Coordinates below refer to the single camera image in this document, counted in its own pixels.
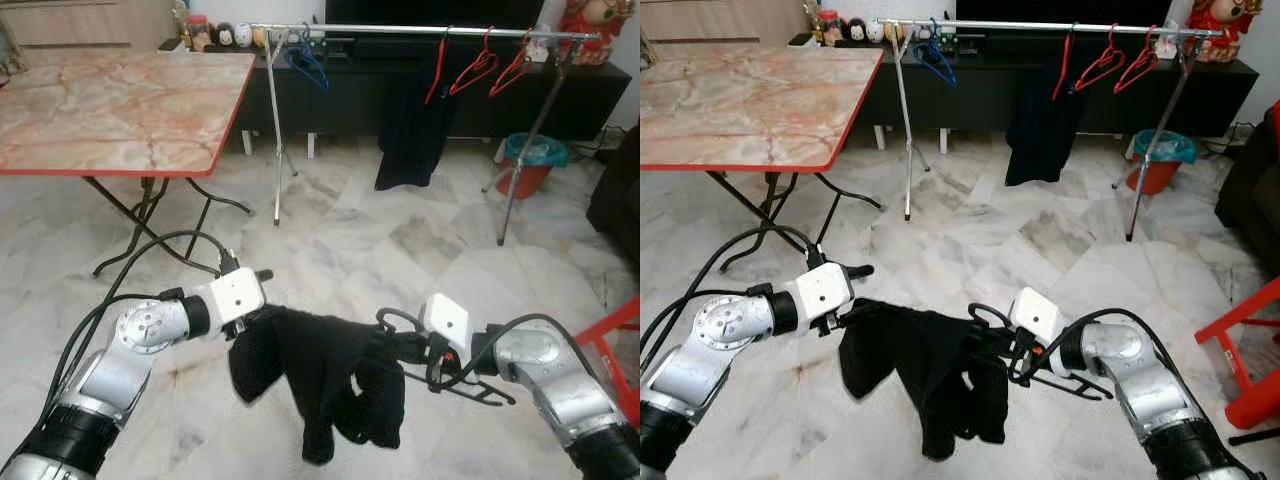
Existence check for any red plastic stool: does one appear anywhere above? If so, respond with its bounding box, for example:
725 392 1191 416
574 295 640 428
1194 277 1280 432

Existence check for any plain black garment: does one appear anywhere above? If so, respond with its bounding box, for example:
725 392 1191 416
227 304 410 467
837 297 1012 462

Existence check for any silver metal clothes rack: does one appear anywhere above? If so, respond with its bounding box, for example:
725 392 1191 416
247 22 603 247
878 17 1227 244

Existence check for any navy shirt red collar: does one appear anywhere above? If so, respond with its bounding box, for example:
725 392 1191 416
375 40 462 192
1004 35 1088 189

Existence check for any blue plastic hanger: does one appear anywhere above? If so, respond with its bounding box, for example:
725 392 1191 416
285 30 332 92
914 20 959 87

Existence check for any black TV console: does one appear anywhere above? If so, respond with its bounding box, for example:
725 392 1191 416
788 33 1260 137
160 38 622 141

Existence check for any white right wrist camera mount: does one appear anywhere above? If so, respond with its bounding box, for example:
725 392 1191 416
1009 286 1062 347
421 292 472 352

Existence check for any red laughing buddha statue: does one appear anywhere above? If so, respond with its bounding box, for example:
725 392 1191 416
558 0 637 67
1187 0 1260 64

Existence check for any dark brown sofa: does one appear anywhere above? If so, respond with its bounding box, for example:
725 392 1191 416
586 125 640 277
1214 100 1280 267

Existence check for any red plastic hanger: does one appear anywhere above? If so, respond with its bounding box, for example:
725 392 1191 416
1074 24 1127 95
489 30 537 99
449 28 500 98
1112 25 1162 97

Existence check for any light wood cabinet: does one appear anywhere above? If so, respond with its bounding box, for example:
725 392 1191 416
640 0 812 47
0 0 182 54

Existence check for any black plastic hanger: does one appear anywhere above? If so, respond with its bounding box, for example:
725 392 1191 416
398 358 518 408
998 350 1117 402

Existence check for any orange bin teal bag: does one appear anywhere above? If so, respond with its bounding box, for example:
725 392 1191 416
1125 129 1198 197
497 133 570 200

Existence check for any black flat screen television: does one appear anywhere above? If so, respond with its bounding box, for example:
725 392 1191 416
325 0 547 31
955 0 1174 29

